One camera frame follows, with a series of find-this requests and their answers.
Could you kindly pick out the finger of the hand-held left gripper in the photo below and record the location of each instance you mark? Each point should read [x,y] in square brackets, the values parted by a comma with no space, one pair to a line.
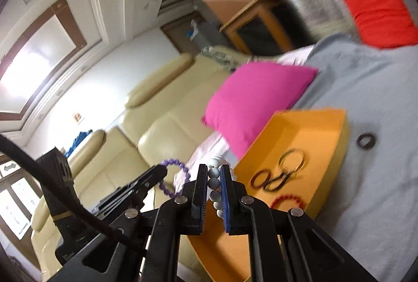
[124,200]
[150,176]

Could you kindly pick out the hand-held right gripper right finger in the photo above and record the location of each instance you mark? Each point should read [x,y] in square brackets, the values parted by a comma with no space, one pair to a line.
[226,203]

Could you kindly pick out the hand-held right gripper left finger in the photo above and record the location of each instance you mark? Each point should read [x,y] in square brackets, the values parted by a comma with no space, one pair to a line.
[203,203]

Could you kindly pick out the black bangle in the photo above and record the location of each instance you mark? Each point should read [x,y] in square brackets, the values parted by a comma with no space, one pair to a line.
[277,189]

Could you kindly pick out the thin dark bangle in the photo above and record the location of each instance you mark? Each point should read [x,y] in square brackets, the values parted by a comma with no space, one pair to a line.
[304,164]

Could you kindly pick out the orange box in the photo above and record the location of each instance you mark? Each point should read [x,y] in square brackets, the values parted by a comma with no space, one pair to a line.
[294,132]

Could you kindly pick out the cream leather sofa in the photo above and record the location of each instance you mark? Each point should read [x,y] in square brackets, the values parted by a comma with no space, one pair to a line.
[156,138]

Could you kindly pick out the blue cloth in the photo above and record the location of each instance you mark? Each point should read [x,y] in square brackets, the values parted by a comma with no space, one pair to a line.
[80,141]

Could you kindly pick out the window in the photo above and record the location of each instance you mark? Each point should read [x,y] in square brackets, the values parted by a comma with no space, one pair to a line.
[13,203]

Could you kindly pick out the pink pillow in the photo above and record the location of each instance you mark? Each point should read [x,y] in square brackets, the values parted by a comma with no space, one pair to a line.
[254,99]

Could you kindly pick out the patterned cloth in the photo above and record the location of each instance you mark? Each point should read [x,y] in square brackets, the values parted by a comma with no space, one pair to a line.
[222,56]

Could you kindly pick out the wooden cabinet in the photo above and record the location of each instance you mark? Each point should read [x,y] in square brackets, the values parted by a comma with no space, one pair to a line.
[261,30]

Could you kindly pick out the red cloth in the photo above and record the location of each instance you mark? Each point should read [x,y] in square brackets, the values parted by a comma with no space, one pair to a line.
[382,17]

